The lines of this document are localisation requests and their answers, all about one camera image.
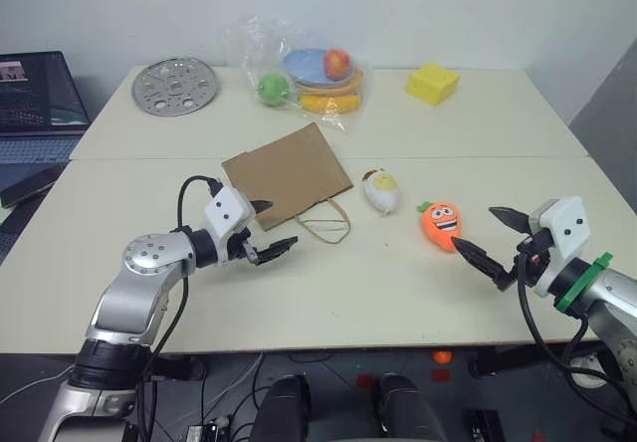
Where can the orange plate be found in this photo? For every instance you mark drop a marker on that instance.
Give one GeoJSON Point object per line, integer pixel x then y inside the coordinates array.
{"type": "Point", "coordinates": [356, 81]}

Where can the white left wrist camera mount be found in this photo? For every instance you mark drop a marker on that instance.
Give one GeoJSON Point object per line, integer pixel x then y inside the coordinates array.
{"type": "Point", "coordinates": [226, 213]}

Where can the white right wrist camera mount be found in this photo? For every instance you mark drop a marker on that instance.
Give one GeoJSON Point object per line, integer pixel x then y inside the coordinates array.
{"type": "Point", "coordinates": [570, 225]}

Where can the white power strip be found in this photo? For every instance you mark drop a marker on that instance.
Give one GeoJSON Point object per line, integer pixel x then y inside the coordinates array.
{"type": "Point", "coordinates": [589, 366]}

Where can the brown paper bag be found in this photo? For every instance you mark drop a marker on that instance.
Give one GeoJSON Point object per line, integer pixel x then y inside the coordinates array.
{"type": "Point", "coordinates": [283, 173]}

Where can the small orange ball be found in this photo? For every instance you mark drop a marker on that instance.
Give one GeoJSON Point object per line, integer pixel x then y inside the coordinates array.
{"type": "Point", "coordinates": [442, 357]}

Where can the orange carrot plush toy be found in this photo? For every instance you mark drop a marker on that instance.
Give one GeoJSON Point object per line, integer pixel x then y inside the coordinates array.
{"type": "Point", "coordinates": [439, 225]}

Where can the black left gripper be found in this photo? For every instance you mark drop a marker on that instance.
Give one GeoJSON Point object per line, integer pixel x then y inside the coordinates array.
{"type": "Point", "coordinates": [239, 249]}

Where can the blue plate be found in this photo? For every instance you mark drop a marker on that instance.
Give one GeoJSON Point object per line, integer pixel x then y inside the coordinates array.
{"type": "Point", "coordinates": [303, 64]}

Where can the red apple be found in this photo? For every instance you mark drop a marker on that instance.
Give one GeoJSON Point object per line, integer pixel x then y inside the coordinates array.
{"type": "Point", "coordinates": [337, 64]}

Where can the dark open laptop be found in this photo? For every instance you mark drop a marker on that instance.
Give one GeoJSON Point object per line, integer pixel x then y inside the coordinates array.
{"type": "Point", "coordinates": [35, 93]}

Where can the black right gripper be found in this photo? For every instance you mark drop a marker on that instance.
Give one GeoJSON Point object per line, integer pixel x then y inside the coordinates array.
{"type": "Point", "coordinates": [535, 252]}

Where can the round metal steamer plate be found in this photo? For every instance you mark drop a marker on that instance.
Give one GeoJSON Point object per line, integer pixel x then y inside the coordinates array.
{"type": "Point", "coordinates": [174, 86]}

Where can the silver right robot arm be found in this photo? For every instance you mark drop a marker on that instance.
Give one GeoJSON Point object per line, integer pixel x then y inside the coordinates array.
{"type": "Point", "coordinates": [614, 295]}

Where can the black flat device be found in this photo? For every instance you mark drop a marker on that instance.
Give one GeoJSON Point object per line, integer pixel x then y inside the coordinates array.
{"type": "Point", "coordinates": [30, 186]}

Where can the green apple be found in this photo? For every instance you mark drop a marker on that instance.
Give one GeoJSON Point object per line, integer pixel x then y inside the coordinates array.
{"type": "Point", "coordinates": [273, 89]}

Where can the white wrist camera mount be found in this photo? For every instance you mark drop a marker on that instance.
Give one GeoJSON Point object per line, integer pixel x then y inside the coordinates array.
{"type": "Point", "coordinates": [226, 213]}
{"type": "Point", "coordinates": [570, 225]}

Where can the white yellow plush toy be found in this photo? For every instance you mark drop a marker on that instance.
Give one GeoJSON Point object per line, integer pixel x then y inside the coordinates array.
{"type": "Point", "coordinates": [382, 193]}

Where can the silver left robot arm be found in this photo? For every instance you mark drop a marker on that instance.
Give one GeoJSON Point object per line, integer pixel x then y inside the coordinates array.
{"type": "Point", "coordinates": [149, 258]}

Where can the clear plastic bag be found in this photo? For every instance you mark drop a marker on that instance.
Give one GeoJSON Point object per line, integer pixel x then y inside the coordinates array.
{"type": "Point", "coordinates": [249, 44]}

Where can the dark rounded shape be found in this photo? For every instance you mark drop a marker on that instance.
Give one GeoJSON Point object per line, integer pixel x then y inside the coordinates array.
{"type": "Point", "coordinates": [408, 409]}
{"type": "Point", "coordinates": [283, 409]}

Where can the yellow cheese block toy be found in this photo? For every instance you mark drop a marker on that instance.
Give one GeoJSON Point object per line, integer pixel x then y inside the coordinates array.
{"type": "Point", "coordinates": [430, 84]}

